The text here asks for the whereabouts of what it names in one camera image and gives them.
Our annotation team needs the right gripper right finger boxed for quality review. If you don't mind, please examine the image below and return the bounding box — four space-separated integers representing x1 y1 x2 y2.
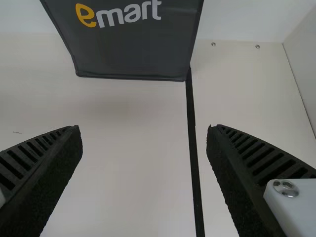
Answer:
206 123 316 237

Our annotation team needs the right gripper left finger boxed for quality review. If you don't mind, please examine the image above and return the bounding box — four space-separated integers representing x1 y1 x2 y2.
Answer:
0 124 83 237

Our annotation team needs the black strip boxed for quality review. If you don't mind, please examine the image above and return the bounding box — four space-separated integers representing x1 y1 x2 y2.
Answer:
184 66 206 237

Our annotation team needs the dark grey bag with straps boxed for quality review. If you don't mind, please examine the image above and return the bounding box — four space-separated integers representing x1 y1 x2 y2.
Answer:
39 0 205 83

